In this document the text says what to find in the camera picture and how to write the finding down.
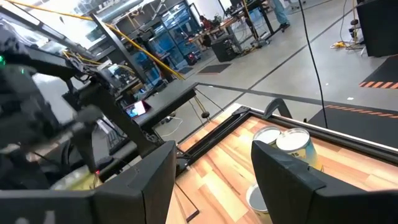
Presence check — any blue storage rack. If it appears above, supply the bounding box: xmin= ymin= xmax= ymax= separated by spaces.
xmin=146 ymin=2 xmax=203 ymax=71

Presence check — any yellow hanging hose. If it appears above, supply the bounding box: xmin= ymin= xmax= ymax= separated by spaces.
xmin=6 ymin=0 xmax=210 ymax=119

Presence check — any black equipment case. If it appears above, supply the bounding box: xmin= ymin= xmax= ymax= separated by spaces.
xmin=211 ymin=34 xmax=242 ymax=63

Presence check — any silver labelled tin can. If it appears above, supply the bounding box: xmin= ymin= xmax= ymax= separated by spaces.
xmin=49 ymin=164 xmax=104 ymax=191
xmin=252 ymin=125 xmax=282 ymax=149
xmin=275 ymin=127 xmax=324 ymax=172
xmin=245 ymin=182 xmax=272 ymax=224

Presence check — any black clamp bracket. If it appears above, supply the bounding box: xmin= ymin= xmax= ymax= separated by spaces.
xmin=263 ymin=98 xmax=293 ymax=119

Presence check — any black aluminium table frame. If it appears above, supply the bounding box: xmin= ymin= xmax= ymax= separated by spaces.
xmin=74 ymin=12 xmax=398 ymax=175

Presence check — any black orange-striped floor mat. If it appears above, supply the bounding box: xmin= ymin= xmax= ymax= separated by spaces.
xmin=307 ymin=104 xmax=398 ymax=150
xmin=359 ymin=55 xmax=398 ymax=91

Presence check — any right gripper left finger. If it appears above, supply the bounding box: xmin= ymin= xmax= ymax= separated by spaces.
xmin=0 ymin=140 xmax=177 ymax=224

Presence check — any tablet with lit screen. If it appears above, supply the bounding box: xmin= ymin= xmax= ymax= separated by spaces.
xmin=125 ymin=100 xmax=152 ymax=119

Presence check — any black desk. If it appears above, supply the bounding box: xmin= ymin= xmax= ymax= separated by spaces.
xmin=132 ymin=81 xmax=200 ymax=133

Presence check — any person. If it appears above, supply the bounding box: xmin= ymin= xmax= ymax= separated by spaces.
xmin=269 ymin=0 xmax=292 ymax=32
xmin=198 ymin=14 xmax=215 ymax=32

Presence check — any yellow floor cable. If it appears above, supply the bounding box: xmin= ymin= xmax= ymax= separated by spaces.
xmin=330 ymin=39 xmax=354 ymax=50

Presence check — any small dark floor mat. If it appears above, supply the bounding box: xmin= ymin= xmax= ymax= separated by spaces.
xmin=198 ymin=63 xmax=233 ymax=75

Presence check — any black hanging cable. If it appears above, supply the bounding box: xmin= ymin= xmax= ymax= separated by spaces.
xmin=297 ymin=0 xmax=329 ymax=129

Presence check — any wooden workbench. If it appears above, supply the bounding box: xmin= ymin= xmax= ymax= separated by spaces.
xmin=186 ymin=15 xmax=240 ymax=47

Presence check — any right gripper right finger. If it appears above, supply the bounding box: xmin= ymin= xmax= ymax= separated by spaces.
xmin=251 ymin=140 xmax=398 ymax=224

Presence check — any black cabinet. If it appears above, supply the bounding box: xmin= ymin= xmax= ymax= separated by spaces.
xmin=356 ymin=0 xmax=398 ymax=58

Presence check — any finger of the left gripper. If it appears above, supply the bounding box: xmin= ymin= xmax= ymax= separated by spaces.
xmin=76 ymin=121 xmax=99 ymax=174
xmin=73 ymin=105 xmax=105 ymax=125

